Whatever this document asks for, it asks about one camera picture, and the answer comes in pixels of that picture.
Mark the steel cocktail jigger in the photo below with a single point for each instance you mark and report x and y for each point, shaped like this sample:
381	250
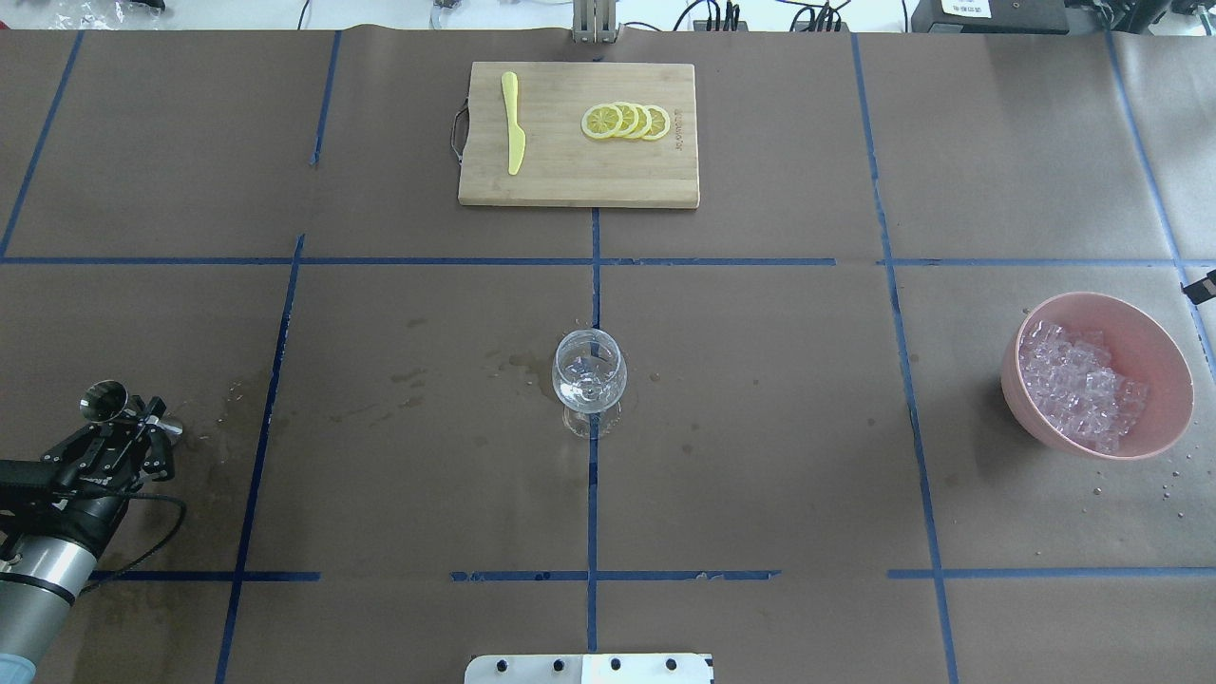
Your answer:
110	400

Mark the clear plastic bag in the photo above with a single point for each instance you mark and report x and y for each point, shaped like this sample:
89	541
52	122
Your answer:
107	15

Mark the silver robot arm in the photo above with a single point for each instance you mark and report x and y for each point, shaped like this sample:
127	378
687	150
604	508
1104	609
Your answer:
60	513

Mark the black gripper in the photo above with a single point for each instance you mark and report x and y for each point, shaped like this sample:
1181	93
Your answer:
84	518

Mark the pink bowl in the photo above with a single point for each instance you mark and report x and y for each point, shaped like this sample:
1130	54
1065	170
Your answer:
1141	348

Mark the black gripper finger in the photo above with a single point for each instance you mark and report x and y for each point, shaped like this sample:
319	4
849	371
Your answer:
1201	291

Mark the bamboo cutting board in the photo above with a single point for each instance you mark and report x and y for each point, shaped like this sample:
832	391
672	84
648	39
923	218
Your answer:
563	168

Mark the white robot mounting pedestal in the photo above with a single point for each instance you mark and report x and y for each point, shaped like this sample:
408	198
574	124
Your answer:
592	668

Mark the clear ice cubes pile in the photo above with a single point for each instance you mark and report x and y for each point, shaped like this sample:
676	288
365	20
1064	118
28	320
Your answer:
1070	378

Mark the black power box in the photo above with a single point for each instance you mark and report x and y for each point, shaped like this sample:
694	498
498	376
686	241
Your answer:
1002	17

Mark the aluminium frame post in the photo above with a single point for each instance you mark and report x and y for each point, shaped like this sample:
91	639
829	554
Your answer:
595	22

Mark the clear wine glass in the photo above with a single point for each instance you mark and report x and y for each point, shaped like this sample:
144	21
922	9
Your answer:
589	376

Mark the yellow plastic knife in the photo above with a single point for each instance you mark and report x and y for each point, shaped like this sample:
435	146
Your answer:
516	136

